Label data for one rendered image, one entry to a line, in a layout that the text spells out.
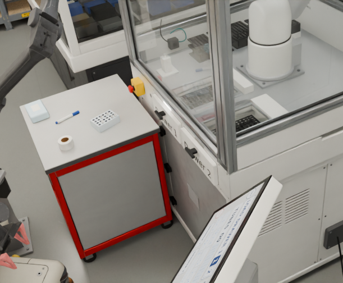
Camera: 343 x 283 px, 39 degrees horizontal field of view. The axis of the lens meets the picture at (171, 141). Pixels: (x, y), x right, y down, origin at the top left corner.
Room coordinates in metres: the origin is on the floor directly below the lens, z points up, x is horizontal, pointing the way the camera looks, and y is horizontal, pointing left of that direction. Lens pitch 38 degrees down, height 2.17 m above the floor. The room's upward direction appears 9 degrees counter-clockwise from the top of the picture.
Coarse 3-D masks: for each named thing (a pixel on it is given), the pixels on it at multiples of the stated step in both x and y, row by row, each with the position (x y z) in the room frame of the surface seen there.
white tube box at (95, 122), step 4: (104, 112) 2.06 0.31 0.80; (112, 112) 2.05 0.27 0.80; (104, 116) 2.03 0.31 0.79; (108, 116) 2.02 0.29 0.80; (116, 116) 2.01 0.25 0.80; (92, 120) 2.01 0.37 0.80; (96, 120) 2.00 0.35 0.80; (100, 120) 2.00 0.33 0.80; (104, 120) 1.99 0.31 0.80; (108, 120) 1.99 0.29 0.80; (112, 120) 1.99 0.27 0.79; (116, 120) 2.00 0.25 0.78; (92, 124) 2.00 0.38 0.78; (96, 124) 1.97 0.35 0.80; (100, 124) 1.97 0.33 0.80; (104, 124) 1.96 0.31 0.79; (108, 124) 1.98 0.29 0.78; (112, 124) 1.99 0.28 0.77; (96, 128) 1.97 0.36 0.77; (100, 128) 1.95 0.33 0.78; (104, 128) 1.96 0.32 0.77; (100, 132) 1.95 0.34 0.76
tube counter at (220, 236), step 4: (224, 232) 0.90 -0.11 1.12; (220, 236) 0.89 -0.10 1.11; (216, 240) 0.89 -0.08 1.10; (220, 240) 0.87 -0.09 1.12; (216, 244) 0.86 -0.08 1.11; (212, 248) 0.86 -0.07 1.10; (216, 248) 0.84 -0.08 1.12; (212, 252) 0.84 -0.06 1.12; (208, 256) 0.83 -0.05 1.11; (212, 256) 0.81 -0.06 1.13; (204, 260) 0.83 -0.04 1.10; (208, 260) 0.81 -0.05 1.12; (204, 264) 0.80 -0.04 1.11; (200, 268) 0.80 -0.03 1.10; (204, 268) 0.78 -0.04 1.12; (200, 272) 0.78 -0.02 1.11; (196, 276) 0.78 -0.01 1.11; (200, 276) 0.76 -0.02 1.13; (196, 280) 0.75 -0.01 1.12
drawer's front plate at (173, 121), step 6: (156, 96) 1.94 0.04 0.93; (156, 102) 1.91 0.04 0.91; (162, 102) 1.88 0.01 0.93; (156, 108) 1.93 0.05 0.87; (162, 108) 1.84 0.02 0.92; (168, 114) 1.78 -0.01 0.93; (162, 120) 1.87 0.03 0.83; (168, 120) 1.79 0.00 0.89; (174, 120) 1.72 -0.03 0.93; (174, 126) 1.73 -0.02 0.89; (180, 126) 1.69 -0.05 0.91; (174, 132) 1.74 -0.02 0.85; (180, 132) 1.69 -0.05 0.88; (180, 138) 1.69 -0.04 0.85
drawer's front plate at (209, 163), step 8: (184, 128) 1.65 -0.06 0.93; (184, 136) 1.63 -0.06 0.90; (192, 136) 1.59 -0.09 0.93; (184, 144) 1.64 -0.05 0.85; (192, 144) 1.56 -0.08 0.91; (200, 152) 1.49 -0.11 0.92; (200, 160) 1.49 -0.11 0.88; (208, 160) 1.43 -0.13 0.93; (200, 168) 1.50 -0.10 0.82; (208, 168) 1.43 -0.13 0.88; (216, 168) 1.39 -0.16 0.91; (208, 176) 1.44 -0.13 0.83; (216, 176) 1.39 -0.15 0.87; (216, 184) 1.39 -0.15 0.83
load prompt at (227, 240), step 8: (248, 200) 0.97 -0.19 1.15; (240, 216) 0.91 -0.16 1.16; (232, 224) 0.90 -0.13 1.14; (232, 232) 0.85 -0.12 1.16; (224, 240) 0.85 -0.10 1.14; (224, 248) 0.80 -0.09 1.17; (216, 256) 0.80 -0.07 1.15; (216, 264) 0.75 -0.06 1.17; (208, 272) 0.75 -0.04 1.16; (200, 280) 0.74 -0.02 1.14
